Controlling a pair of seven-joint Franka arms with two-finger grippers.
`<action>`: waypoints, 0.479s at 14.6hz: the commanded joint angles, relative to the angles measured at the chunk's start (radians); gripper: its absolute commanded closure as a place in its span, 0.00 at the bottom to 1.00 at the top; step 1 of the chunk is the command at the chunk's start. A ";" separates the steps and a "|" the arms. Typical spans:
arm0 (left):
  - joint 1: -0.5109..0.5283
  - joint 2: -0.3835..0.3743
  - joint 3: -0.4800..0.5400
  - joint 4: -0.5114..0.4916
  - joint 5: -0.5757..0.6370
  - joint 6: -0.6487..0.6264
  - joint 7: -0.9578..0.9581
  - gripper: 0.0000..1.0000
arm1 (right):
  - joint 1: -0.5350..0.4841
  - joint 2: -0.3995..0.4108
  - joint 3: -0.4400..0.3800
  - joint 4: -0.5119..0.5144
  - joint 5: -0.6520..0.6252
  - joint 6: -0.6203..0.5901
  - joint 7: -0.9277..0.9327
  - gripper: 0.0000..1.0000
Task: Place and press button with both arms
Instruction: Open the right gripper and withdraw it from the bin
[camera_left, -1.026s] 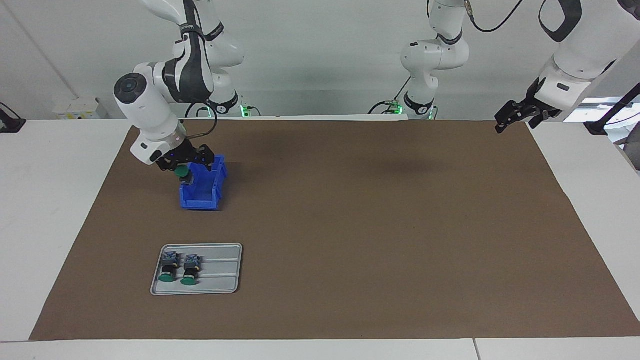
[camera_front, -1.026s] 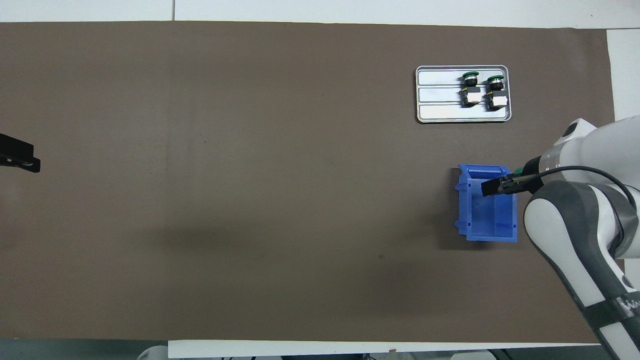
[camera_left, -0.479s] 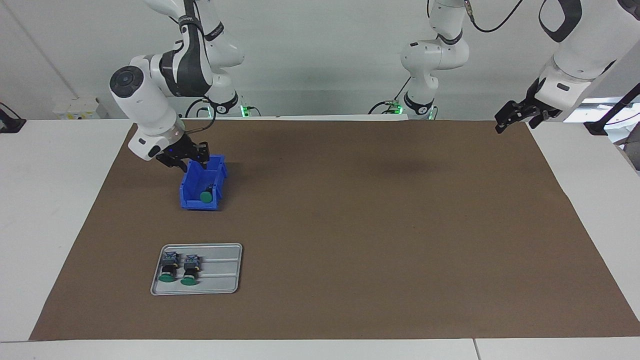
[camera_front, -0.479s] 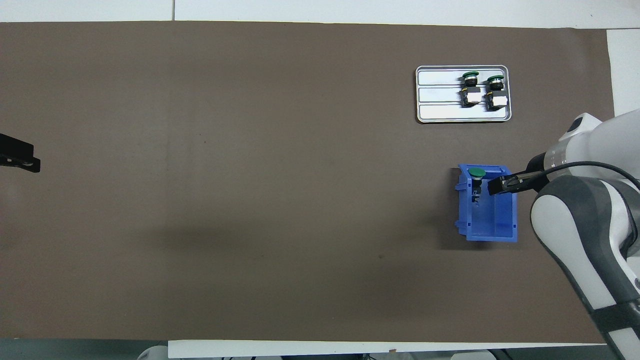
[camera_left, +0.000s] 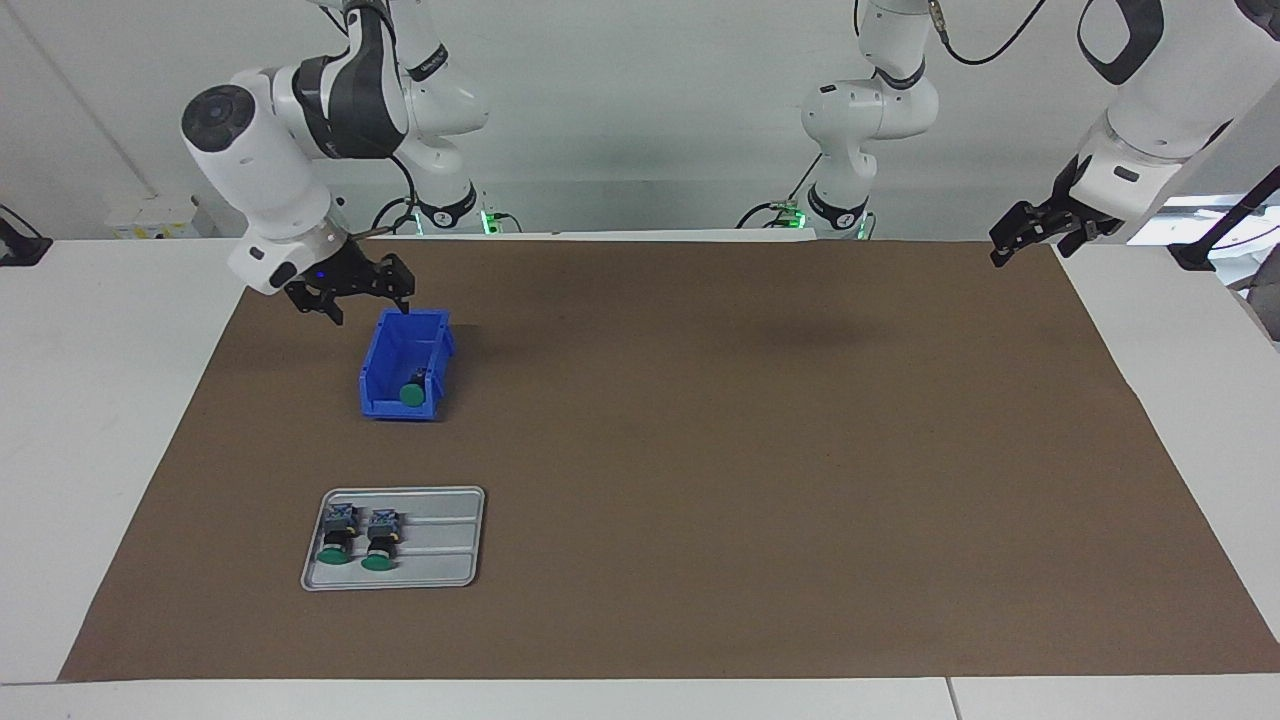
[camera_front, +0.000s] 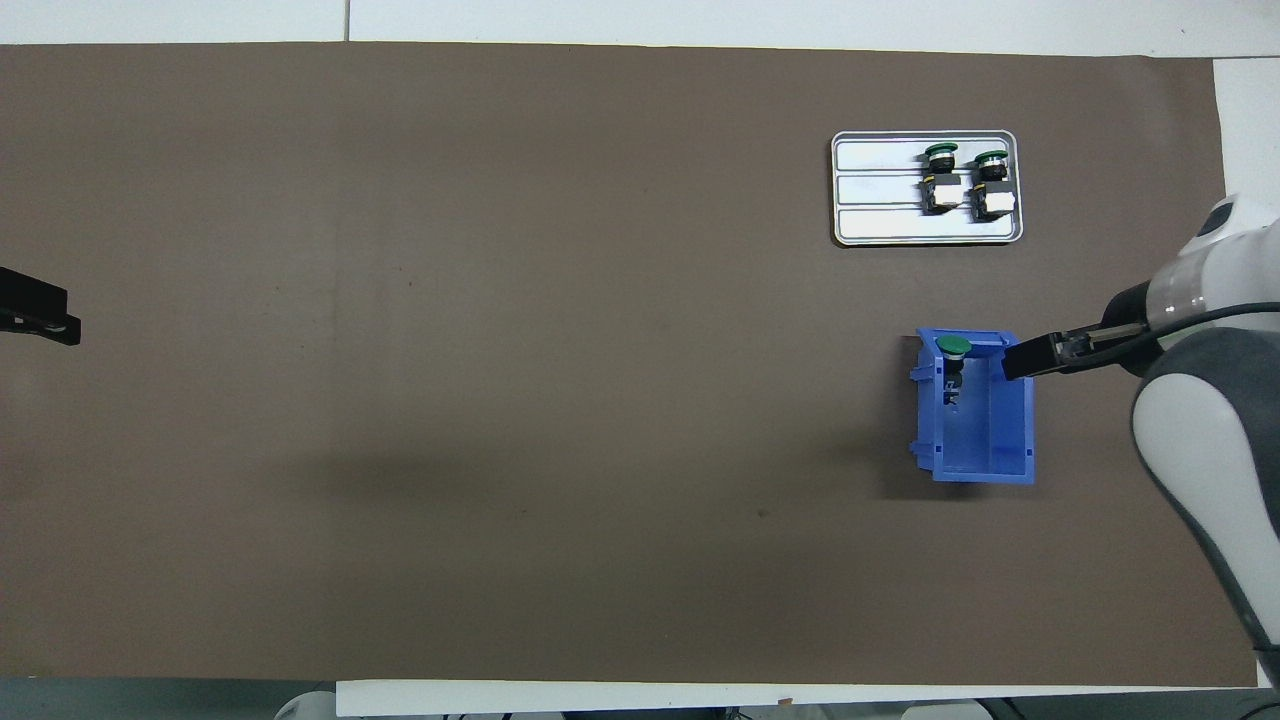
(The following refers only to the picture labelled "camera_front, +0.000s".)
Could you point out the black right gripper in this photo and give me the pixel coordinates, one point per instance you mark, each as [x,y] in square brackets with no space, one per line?
[1130,320]

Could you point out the green push button switch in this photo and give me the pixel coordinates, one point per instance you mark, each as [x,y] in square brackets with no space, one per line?
[954,347]
[940,195]
[995,205]

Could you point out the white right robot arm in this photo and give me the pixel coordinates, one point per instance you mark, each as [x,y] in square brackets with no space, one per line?
[1200,440]

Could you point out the blue plastic bin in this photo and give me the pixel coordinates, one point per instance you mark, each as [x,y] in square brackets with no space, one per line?
[985,440]

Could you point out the grey metal tray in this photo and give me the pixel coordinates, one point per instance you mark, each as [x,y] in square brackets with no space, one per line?
[880,225]

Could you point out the brown table mat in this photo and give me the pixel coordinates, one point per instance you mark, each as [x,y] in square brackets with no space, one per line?
[500,400]

